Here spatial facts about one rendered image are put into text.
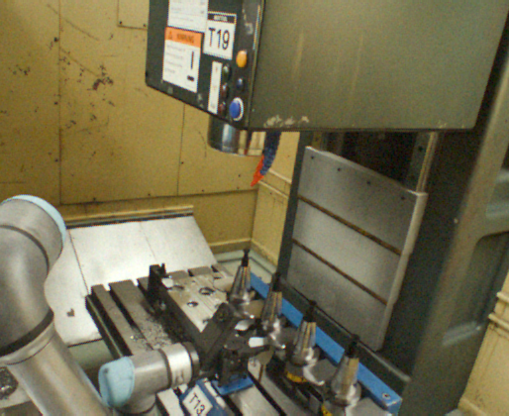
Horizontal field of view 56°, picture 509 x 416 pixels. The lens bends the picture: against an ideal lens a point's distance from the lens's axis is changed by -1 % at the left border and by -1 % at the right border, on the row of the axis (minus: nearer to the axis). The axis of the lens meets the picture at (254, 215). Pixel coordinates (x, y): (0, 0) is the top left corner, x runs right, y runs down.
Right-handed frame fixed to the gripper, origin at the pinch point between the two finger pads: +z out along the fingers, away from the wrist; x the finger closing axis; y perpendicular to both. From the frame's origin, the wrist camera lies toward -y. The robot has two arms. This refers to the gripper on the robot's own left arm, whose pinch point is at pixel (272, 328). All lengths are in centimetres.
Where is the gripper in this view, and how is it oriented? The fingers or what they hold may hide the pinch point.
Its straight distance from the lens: 103.4
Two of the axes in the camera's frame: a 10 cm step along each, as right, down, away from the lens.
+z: 8.3, -1.1, 5.5
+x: 5.4, 3.8, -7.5
